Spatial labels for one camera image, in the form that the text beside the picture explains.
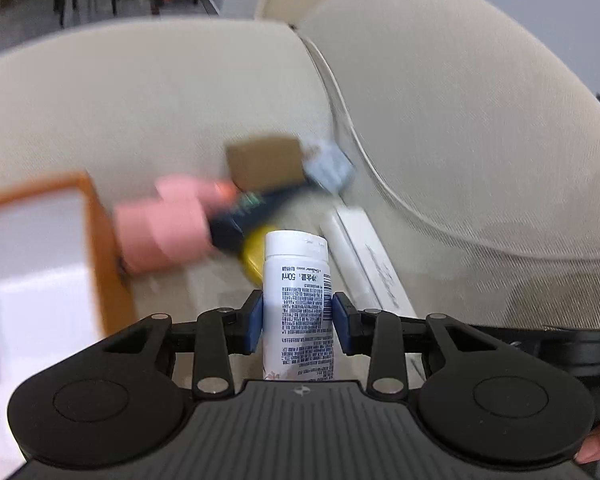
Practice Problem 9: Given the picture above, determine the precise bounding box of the white bottle with printed label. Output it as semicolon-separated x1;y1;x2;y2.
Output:
261;230;337;383

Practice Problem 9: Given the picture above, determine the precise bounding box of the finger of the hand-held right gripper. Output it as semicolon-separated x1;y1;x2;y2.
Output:
472;324;576;361

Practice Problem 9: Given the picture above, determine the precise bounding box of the small yellow container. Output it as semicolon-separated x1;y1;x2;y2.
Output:
240;227;281;283

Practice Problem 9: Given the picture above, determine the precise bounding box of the dark shampoo bottle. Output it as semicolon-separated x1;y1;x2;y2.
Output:
207;180;321;256

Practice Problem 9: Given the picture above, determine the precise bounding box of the long white box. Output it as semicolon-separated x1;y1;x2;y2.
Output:
320;204;416;318

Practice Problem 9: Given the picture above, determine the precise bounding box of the orange cardboard storage box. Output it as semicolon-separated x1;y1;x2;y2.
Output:
0;171;138;480

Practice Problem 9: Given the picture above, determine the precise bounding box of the translucent blue packet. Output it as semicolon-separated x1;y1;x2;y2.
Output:
300;140;357;193

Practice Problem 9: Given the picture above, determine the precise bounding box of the pink plastic bottle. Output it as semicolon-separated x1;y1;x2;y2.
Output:
114;175;236;275

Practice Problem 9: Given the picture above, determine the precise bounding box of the brown cardboard box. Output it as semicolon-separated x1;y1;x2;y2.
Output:
225;135;308;193

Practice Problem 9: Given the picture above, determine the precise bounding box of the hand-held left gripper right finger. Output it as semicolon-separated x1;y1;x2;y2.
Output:
332;293;507;406

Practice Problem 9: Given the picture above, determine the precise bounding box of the beige fabric sofa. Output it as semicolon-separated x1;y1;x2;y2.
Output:
0;0;600;396

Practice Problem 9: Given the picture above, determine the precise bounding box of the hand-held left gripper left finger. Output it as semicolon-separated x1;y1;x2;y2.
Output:
102;290;266;402

